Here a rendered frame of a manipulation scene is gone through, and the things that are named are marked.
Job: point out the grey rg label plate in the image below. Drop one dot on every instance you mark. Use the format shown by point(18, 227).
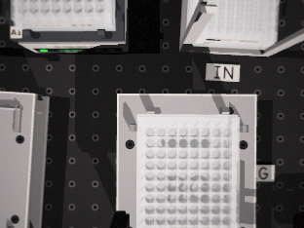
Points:
point(265, 173)

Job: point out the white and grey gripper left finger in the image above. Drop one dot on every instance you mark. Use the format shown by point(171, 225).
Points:
point(121, 219)

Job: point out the grey perforated base plate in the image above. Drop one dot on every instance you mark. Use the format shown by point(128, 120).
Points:
point(80, 188)

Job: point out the grey nest plate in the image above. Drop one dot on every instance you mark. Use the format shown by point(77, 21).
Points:
point(18, 125)

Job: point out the white rectangular plate nest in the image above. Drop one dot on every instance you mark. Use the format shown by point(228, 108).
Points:
point(128, 105)

